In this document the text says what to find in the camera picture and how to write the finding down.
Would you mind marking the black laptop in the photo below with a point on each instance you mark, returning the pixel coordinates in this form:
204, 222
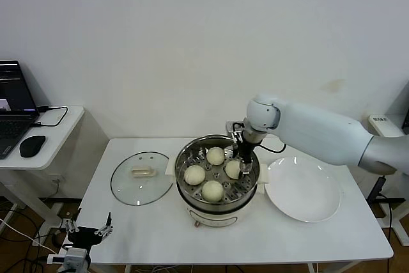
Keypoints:
14, 94

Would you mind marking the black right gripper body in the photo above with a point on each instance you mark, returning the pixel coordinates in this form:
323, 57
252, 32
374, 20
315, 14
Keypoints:
245, 148

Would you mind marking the white steamed baozi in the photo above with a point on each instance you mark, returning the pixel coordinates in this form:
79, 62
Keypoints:
232, 169
215, 156
212, 191
194, 175

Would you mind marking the white side table with laptop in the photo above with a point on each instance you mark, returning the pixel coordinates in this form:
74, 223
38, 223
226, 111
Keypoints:
60, 138

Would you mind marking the black computer mouse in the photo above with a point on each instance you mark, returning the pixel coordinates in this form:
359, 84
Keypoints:
32, 145

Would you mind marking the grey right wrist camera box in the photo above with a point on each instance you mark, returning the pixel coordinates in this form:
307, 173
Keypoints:
231, 126

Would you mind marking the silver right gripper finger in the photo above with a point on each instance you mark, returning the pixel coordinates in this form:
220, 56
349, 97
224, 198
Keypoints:
247, 166
235, 153

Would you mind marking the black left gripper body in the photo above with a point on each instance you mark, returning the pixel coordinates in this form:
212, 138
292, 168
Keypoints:
84, 236

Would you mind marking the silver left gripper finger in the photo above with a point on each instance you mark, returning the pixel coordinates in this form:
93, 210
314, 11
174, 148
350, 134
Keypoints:
70, 225
105, 229

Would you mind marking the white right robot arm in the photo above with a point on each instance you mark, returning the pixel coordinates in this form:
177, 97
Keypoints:
319, 129

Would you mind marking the cream electric cooker base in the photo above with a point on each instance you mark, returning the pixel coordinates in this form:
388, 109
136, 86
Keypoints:
217, 218

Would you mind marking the white round plate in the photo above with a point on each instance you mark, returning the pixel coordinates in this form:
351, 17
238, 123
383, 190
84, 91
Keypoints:
303, 190

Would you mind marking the perforated steel steamer basket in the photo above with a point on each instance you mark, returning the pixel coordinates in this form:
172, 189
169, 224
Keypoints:
191, 154

